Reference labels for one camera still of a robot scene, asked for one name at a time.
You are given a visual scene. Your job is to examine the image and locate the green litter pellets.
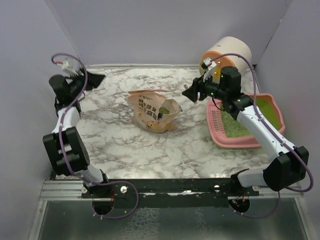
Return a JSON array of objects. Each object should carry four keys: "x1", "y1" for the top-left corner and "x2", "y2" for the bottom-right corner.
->
[{"x1": 221, "y1": 98, "x2": 282, "y2": 138}]

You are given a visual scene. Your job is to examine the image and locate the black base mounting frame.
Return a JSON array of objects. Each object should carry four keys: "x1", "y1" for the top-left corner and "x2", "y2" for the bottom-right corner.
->
[{"x1": 81, "y1": 177, "x2": 259, "y2": 218}]

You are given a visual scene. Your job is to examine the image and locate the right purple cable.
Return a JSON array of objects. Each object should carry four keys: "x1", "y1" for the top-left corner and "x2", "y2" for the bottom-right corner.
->
[{"x1": 209, "y1": 52, "x2": 315, "y2": 193}]

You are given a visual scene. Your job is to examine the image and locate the pink cat litter bag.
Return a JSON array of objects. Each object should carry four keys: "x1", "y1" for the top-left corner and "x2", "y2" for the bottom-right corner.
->
[{"x1": 127, "y1": 89, "x2": 183, "y2": 133}]

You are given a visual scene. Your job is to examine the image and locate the pink green litter box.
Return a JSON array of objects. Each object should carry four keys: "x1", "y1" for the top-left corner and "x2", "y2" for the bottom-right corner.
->
[{"x1": 206, "y1": 93, "x2": 286, "y2": 149}]

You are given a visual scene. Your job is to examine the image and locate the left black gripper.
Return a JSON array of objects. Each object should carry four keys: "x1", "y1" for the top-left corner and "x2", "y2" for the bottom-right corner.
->
[{"x1": 69, "y1": 65, "x2": 106, "y2": 97}]

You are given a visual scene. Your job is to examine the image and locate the round pastel drawer cabinet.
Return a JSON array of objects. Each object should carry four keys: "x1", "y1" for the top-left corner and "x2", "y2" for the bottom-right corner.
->
[{"x1": 199, "y1": 36, "x2": 252, "y2": 75}]

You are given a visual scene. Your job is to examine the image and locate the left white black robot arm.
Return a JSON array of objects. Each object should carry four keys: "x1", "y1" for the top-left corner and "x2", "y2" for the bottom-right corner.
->
[{"x1": 42, "y1": 74, "x2": 112, "y2": 198}]

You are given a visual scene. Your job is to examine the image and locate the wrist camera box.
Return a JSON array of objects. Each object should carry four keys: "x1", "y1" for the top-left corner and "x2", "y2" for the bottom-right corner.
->
[
  {"x1": 60, "y1": 58, "x2": 79, "y2": 77},
  {"x1": 200, "y1": 57, "x2": 217, "y2": 82}
]

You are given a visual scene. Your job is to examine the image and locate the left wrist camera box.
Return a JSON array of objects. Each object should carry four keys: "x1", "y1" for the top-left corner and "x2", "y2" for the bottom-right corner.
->
[{"x1": 60, "y1": 58, "x2": 79, "y2": 77}]

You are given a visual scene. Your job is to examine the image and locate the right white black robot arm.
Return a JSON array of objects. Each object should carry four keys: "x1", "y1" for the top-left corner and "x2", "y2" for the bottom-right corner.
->
[{"x1": 182, "y1": 66, "x2": 314, "y2": 196}]

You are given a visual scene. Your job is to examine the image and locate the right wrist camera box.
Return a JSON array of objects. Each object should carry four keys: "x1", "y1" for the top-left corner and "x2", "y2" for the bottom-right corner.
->
[{"x1": 200, "y1": 57, "x2": 217, "y2": 82}]

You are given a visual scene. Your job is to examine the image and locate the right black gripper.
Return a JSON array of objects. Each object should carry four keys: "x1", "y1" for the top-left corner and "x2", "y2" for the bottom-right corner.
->
[{"x1": 182, "y1": 71, "x2": 228, "y2": 102}]

